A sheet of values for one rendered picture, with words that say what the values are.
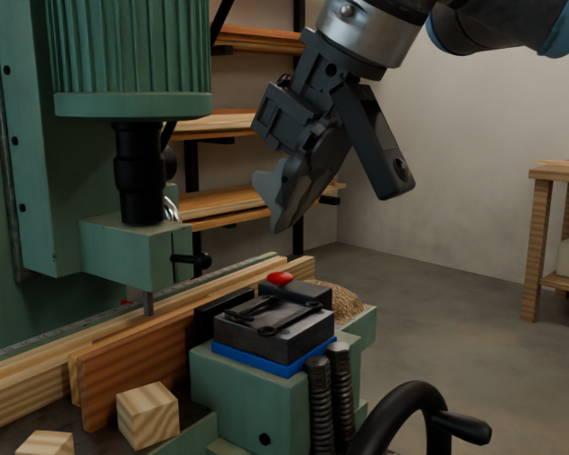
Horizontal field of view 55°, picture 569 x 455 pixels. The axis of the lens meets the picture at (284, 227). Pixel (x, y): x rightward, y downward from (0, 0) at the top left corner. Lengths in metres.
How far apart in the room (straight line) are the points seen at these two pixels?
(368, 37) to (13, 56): 0.43
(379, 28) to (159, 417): 0.40
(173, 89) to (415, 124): 3.69
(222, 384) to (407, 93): 3.80
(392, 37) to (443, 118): 3.61
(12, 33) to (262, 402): 0.50
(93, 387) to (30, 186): 0.28
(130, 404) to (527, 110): 3.52
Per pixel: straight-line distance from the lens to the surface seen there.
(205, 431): 0.61
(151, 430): 0.57
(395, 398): 0.53
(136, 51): 0.59
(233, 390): 0.58
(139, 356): 0.61
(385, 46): 0.51
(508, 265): 4.04
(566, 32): 0.55
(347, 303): 0.84
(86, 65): 0.61
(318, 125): 0.53
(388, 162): 0.52
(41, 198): 0.73
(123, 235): 0.67
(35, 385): 0.65
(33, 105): 0.72
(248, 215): 3.30
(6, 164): 0.78
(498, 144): 3.95
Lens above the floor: 1.22
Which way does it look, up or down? 13 degrees down
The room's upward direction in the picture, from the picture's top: straight up
